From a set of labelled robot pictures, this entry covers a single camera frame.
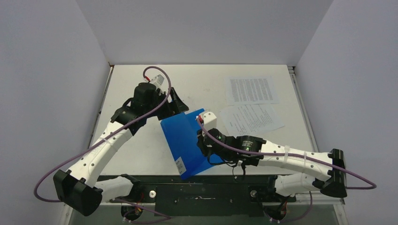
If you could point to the aluminium frame rail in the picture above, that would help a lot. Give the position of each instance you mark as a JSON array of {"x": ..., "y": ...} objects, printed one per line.
[{"x": 338, "y": 205}]

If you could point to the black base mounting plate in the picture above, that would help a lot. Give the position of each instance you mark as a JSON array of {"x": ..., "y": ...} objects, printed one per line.
[{"x": 208, "y": 195}]

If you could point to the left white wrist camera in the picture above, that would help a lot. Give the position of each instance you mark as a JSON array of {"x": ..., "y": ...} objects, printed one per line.
[{"x": 157, "y": 81}]

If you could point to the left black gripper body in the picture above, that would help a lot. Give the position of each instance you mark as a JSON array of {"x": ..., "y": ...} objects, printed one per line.
[{"x": 167, "y": 109}]

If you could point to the printed text paper sheet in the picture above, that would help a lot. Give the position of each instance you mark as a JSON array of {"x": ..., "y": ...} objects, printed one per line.
[{"x": 251, "y": 90}]

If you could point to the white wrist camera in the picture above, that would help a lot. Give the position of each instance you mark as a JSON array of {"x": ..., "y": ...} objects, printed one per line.
[
  {"x": 157, "y": 81},
  {"x": 208, "y": 120}
]

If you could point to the blue plastic folder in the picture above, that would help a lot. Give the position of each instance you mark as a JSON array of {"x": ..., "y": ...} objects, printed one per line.
[{"x": 181, "y": 135}]

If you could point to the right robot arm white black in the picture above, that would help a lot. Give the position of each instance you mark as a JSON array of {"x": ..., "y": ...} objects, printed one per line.
[{"x": 313, "y": 171}]

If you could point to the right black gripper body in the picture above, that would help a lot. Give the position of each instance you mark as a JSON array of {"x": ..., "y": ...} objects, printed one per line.
[{"x": 203, "y": 142}]

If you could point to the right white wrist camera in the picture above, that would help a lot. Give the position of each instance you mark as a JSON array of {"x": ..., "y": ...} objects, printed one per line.
[{"x": 208, "y": 120}]

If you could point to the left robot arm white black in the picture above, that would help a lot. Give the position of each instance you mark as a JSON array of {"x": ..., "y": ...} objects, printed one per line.
[{"x": 79, "y": 187}]

